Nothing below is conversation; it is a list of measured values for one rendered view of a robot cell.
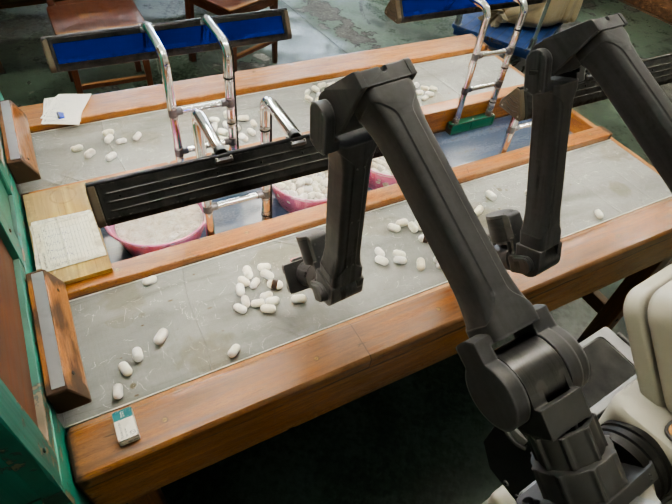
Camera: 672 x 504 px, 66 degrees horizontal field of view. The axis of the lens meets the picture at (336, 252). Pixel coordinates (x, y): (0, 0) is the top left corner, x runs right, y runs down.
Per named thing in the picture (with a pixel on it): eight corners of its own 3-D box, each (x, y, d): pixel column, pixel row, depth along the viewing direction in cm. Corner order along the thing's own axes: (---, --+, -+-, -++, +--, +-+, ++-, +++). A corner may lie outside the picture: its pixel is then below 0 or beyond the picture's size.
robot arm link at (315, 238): (323, 305, 93) (364, 287, 96) (304, 245, 90) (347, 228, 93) (300, 292, 104) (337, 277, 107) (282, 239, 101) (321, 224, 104)
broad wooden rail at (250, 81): (476, 85, 231) (489, 45, 218) (30, 179, 164) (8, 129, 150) (460, 72, 238) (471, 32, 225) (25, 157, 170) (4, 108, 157)
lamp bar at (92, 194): (399, 153, 113) (405, 124, 108) (98, 230, 90) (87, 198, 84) (380, 133, 117) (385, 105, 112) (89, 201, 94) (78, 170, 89)
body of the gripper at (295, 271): (280, 264, 109) (292, 269, 102) (323, 250, 113) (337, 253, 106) (287, 293, 110) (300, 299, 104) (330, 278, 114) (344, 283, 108)
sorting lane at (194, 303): (679, 196, 165) (683, 191, 163) (69, 433, 97) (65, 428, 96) (607, 143, 182) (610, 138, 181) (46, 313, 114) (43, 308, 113)
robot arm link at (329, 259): (328, 116, 62) (402, 94, 66) (306, 92, 65) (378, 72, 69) (321, 315, 95) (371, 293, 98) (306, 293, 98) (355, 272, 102)
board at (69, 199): (113, 271, 118) (112, 268, 118) (41, 292, 113) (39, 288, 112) (86, 184, 137) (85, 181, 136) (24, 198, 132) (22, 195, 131)
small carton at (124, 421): (140, 438, 93) (138, 434, 92) (120, 447, 92) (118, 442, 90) (132, 410, 97) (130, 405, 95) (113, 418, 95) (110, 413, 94)
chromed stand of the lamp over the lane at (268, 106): (301, 280, 133) (311, 134, 101) (226, 306, 126) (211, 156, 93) (272, 232, 144) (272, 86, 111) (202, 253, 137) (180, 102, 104)
